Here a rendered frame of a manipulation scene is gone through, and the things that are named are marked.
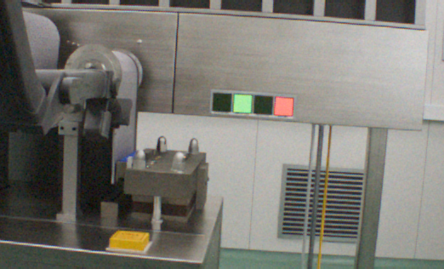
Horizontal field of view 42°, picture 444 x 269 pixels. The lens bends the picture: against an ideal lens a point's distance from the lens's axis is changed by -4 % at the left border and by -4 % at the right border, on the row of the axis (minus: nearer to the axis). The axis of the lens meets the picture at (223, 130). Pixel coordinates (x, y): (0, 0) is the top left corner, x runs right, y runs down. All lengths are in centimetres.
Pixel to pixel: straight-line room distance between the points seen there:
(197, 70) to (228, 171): 243
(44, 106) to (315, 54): 108
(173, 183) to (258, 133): 270
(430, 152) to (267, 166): 114
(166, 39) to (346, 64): 53
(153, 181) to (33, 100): 68
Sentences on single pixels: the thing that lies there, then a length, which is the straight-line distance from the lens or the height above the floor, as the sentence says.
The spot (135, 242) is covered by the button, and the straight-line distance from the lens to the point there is 126.
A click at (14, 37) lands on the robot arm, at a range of 76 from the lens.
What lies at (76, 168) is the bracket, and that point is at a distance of 149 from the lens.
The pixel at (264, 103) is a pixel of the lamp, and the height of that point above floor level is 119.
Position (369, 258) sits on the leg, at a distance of 206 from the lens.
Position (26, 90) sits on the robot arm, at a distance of 81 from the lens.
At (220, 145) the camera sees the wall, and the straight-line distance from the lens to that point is 415.
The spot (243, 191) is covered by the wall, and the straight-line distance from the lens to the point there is 419.
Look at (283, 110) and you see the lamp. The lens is 177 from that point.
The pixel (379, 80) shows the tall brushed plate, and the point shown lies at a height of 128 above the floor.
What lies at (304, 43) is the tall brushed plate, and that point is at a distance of 178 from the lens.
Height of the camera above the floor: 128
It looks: 6 degrees down
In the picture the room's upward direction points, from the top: 4 degrees clockwise
